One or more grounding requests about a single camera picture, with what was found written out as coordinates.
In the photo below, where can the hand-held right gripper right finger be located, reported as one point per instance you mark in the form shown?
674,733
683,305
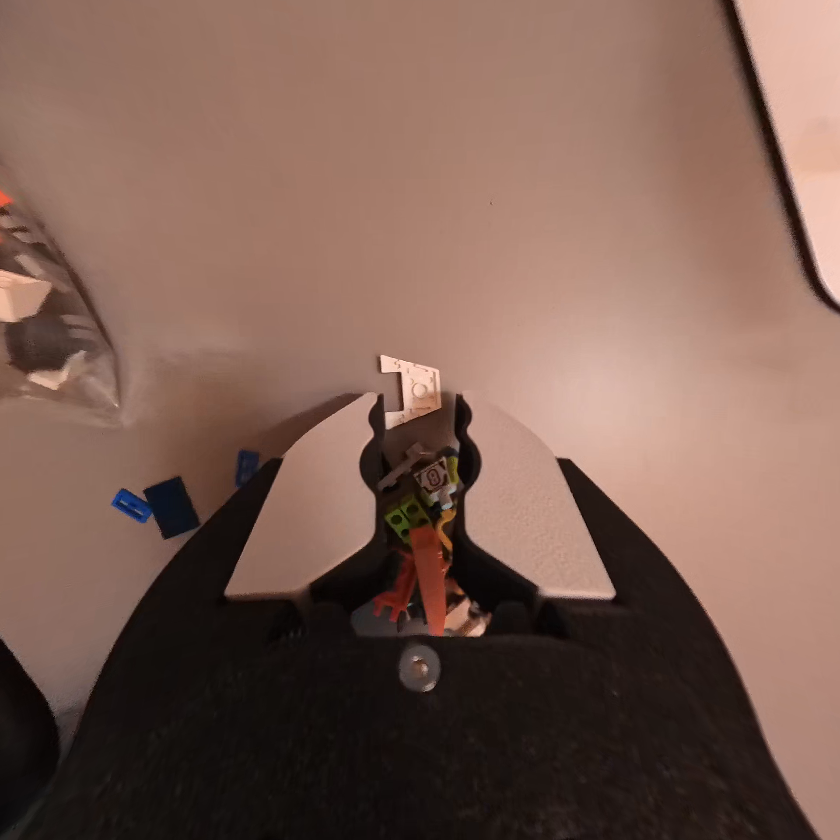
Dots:
531,512

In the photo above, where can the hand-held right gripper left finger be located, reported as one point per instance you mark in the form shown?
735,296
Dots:
302,512

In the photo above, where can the pile of lego pieces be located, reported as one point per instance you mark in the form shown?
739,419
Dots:
430,577

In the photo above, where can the white lego corner plate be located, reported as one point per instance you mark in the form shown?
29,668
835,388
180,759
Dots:
420,390

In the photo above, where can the clear plastic bag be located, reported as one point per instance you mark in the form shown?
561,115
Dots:
92,341

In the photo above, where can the long white lego piece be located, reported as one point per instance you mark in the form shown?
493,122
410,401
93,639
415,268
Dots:
19,295

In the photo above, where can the small blue lego plate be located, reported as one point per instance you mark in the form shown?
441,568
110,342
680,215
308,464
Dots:
131,505
246,469

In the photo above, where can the dark blue lego tile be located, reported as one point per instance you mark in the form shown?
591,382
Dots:
170,508

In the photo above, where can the white stand base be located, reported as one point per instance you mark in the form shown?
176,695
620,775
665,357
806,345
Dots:
807,131

